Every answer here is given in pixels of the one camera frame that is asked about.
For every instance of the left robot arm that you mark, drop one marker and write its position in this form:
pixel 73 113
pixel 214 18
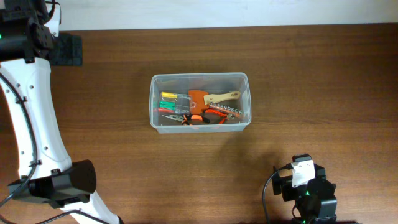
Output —
pixel 30 45

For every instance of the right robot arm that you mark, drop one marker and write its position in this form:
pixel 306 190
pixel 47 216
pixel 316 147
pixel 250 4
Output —
pixel 317 207

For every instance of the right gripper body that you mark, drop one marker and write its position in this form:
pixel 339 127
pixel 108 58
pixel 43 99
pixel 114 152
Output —
pixel 280 185

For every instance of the orange black needle-nose pliers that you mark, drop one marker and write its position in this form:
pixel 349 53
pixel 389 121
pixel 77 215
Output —
pixel 185 119

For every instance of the clear plastic container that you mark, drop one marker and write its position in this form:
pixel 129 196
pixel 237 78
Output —
pixel 213 83

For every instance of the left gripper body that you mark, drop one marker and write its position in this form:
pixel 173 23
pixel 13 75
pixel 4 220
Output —
pixel 66 50

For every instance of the orange socket bit holder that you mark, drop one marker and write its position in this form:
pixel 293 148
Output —
pixel 227 109

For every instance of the red handled cutting pliers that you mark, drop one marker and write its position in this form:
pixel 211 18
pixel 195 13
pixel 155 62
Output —
pixel 218 117

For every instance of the clear screwdriver set case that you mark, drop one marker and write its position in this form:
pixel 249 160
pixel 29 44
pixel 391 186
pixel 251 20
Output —
pixel 177 102

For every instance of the orange scraper with wooden handle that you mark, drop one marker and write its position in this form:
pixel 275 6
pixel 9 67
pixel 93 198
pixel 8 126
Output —
pixel 200 99

